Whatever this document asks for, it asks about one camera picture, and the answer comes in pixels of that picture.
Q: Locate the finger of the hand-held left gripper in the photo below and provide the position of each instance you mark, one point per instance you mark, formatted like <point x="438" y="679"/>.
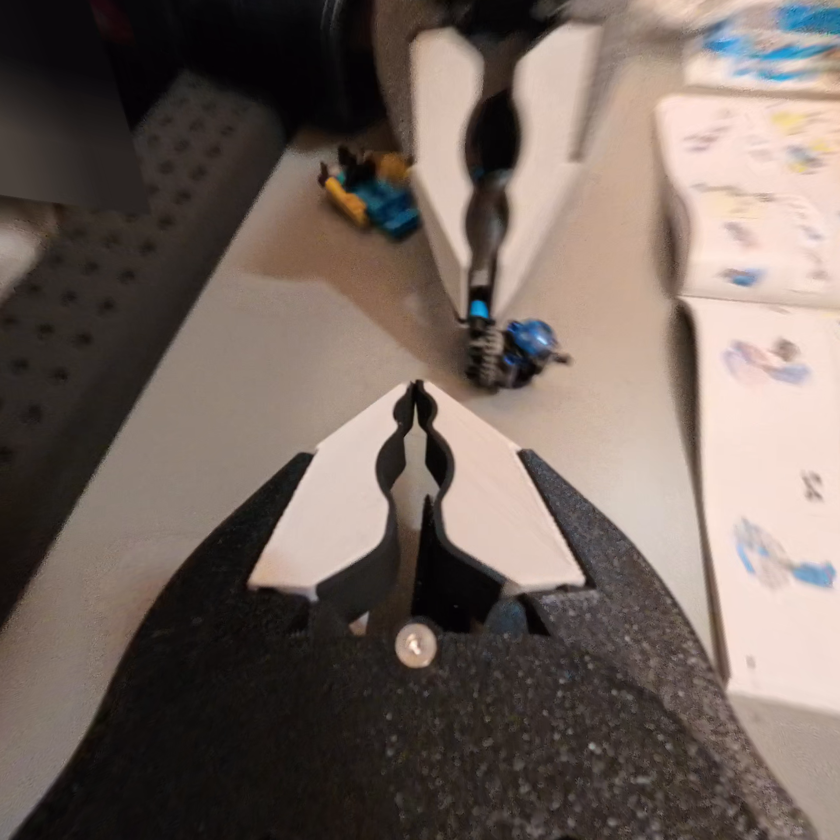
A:
<point x="545" y="131"/>
<point x="440" y="145"/>

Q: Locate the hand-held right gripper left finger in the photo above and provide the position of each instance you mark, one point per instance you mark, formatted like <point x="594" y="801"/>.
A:
<point x="328" y="519"/>

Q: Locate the open instruction booklet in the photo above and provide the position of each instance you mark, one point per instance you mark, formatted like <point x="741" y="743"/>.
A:
<point x="761" y="394"/>

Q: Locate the blue yellow brick assembly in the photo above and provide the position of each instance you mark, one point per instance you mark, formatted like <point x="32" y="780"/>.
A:
<point x="374" y="190"/>

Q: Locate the blue beam with black pins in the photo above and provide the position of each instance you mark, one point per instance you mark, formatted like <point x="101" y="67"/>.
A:
<point x="481" y="313"/>

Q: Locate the blue sticker sheet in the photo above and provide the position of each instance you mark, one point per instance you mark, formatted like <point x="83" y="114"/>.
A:
<point x="761" y="40"/>

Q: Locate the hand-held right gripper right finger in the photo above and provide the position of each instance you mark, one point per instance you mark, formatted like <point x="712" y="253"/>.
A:
<point x="505" y="519"/>

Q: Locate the grey desk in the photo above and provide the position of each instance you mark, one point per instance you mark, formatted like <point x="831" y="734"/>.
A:
<point x="263" y="341"/>

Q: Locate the black grey gear assembly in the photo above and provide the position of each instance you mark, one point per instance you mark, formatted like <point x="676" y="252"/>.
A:
<point x="519" y="352"/>

